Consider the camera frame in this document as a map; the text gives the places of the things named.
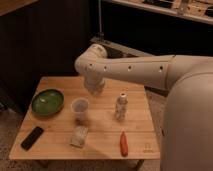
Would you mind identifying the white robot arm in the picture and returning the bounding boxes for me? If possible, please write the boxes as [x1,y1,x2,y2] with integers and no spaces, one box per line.
[75,44,213,171]

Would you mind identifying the clear plastic bottle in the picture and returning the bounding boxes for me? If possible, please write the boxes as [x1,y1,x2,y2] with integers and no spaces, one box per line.
[115,93,128,121]

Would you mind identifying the clear plastic cup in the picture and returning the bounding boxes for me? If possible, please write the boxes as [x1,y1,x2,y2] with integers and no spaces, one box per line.
[71,98,89,121]

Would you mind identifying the vertical metal pole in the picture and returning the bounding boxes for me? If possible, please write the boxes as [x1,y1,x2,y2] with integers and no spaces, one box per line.
[98,0,104,42]

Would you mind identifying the white snack packet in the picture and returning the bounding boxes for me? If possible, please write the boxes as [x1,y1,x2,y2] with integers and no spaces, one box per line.
[70,126,88,148]

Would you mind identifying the wooden side table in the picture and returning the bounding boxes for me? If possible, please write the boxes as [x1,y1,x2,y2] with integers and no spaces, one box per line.
[8,76,161,170]

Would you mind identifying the green ceramic bowl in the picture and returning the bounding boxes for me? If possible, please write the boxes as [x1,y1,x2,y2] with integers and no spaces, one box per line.
[31,89,64,117]

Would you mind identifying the orange carrot toy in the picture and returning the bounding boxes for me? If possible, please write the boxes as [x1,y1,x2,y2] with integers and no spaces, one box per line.
[120,131,128,157]

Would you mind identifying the black remote control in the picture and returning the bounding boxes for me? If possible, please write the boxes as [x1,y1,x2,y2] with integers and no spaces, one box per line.
[21,127,44,151]

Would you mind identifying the upper wooden shelf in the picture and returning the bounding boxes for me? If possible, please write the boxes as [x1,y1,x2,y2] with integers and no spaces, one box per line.
[105,0,213,25]

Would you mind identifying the metal shelf rail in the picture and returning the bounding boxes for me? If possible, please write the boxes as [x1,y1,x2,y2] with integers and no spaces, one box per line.
[91,37,151,58]

